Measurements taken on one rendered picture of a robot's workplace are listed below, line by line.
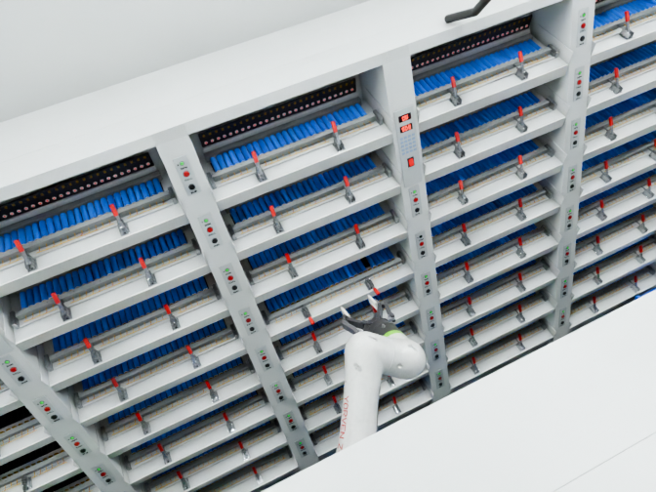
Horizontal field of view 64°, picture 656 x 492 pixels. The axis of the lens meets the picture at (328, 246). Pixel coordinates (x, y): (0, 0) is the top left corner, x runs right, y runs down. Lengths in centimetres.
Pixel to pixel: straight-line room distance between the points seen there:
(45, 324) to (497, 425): 146
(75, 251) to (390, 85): 105
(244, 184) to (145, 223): 31
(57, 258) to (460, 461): 133
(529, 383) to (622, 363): 10
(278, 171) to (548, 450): 125
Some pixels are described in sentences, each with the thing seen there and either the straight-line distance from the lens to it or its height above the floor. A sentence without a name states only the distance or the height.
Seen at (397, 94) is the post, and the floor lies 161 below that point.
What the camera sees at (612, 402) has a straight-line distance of 64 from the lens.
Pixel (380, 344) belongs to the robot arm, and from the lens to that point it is 139.
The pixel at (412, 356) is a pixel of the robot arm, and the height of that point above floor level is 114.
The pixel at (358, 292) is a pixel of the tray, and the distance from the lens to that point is 201.
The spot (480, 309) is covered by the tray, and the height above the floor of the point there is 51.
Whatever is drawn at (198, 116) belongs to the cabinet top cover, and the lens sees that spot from 152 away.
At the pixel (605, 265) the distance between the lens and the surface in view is 295.
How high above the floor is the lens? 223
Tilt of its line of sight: 35 degrees down
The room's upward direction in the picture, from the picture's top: 15 degrees counter-clockwise
